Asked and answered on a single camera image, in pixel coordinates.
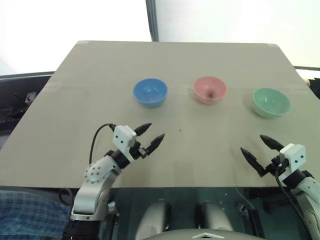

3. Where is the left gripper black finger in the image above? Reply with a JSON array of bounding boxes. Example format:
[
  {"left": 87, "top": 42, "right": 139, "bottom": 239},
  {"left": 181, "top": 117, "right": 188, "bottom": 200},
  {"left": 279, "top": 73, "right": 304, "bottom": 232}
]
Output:
[
  {"left": 134, "top": 122, "right": 153, "bottom": 138},
  {"left": 145, "top": 133, "right": 166, "bottom": 156}
]

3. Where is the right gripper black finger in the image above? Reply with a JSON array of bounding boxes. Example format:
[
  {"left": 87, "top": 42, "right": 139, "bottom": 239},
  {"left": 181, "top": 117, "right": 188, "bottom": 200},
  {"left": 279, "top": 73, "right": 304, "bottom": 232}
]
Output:
[
  {"left": 240, "top": 147, "right": 267, "bottom": 178},
  {"left": 259, "top": 134, "right": 285, "bottom": 151}
]

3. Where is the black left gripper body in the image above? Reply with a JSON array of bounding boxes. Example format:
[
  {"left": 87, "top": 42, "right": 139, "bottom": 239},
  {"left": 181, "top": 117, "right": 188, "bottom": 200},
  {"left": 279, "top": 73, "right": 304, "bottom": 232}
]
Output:
[{"left": 129, "top": 140, "right": 148, "bottom": 161}]

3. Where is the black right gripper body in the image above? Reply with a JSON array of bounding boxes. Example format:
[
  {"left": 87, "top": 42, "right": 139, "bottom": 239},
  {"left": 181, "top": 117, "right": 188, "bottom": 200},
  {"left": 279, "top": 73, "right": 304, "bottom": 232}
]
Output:
[{"left": 264, "top": 155, "right": 288, "bottom": 178}]

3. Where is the blue bowl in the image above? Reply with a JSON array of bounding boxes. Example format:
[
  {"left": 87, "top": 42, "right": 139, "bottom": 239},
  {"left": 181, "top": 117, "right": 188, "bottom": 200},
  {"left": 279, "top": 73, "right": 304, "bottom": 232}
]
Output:
[{"left": 132, "top": 78, "right": 168, "bottom": 109}]

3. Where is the green bowl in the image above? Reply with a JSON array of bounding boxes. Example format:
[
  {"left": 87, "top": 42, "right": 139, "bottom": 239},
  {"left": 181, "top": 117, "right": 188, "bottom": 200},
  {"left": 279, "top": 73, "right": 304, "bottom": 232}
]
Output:
[{"left": 251, "top": 87, "right": 293, "bottom": 119}]

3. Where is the red bowl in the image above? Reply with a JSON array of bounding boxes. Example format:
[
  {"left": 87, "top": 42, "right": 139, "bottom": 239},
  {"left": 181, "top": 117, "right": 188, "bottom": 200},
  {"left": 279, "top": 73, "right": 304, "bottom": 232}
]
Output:
[{"left": 192, "top": 76, "right": 228, "bottom": 105}]

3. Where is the grey robot torso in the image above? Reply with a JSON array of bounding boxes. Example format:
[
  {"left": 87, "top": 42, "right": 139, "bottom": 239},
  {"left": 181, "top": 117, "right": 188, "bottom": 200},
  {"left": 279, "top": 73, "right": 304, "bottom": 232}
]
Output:
[{"left": 139, "top": 225, "right": 266, "bottom": 240}]

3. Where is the grey vertical pillar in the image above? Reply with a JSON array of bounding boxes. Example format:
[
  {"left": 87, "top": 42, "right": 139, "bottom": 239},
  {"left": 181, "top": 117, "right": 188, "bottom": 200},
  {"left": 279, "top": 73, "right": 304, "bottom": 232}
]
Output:
[{"left": 145, "top": 0, "right": 160, "bottom": 42}]

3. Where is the blue plaid cloth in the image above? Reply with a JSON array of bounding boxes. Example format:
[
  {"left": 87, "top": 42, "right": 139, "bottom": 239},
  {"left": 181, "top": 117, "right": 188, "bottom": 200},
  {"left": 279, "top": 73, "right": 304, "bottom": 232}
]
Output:
[{"left": 0, "top": 189, "right": 72, "bottom": 240}]

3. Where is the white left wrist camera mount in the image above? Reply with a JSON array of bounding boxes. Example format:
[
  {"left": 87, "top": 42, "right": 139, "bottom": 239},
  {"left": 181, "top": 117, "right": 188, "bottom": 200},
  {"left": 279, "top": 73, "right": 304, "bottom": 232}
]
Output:
[{"left": 112, "top": 125, "right": 138, "bottom": 164}]

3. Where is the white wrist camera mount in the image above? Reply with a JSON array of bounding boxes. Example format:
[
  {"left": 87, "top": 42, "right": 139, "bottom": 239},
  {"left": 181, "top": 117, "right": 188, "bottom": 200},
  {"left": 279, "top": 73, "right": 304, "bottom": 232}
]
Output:
[
  {"left": 112, "top": 125, "right": 138, "bottom": 164},
  {"left": 278, "top": 143, "right": 307, "bottom": 181}
]

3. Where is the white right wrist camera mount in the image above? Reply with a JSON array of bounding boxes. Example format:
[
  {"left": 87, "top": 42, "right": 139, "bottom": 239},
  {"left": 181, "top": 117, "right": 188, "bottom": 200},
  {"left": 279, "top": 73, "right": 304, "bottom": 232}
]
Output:
[{"left": 278, "top": 143, "right": 307, "bottom": 181}]

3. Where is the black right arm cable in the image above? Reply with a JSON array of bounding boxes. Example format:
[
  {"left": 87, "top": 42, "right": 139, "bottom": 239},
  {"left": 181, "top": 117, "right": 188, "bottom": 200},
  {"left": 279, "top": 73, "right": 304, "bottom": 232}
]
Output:
[{"left": 273, "top": 169, "right": 305, "bottom": 219}]

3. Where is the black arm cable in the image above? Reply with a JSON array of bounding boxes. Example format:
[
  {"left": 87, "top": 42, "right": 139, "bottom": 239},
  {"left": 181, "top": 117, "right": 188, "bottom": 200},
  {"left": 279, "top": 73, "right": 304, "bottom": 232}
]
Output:
[
  {"left": 88, "top": 123, "right": 117, "bottom": 166},
  {"left": 273, "top": 169, "right": 305, "bottom": 219}
]

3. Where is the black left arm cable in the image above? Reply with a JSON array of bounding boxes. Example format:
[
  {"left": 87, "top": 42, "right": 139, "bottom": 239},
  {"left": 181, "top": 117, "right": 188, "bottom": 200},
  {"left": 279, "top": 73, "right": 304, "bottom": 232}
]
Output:
[{"left": 88, "top": 123, "right": 117, "bottom": 166}]

